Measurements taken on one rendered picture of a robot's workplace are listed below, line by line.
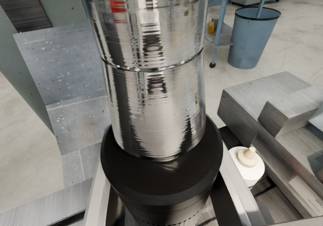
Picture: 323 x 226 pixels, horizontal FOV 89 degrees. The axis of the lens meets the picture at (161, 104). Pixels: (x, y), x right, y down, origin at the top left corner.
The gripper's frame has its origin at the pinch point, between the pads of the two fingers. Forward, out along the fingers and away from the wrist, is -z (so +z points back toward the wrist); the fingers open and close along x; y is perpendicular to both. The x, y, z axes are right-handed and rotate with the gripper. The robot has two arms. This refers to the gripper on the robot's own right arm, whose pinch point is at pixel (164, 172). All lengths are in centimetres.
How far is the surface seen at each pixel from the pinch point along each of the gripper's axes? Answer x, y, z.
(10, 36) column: 25.7, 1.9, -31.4
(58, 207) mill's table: 15.4, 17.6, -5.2
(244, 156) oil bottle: -8.8, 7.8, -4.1
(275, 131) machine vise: -15.3, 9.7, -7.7
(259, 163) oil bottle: -10.6, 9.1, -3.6
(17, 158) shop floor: 119, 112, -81
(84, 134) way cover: 16.1, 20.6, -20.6
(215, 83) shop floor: -78, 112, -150
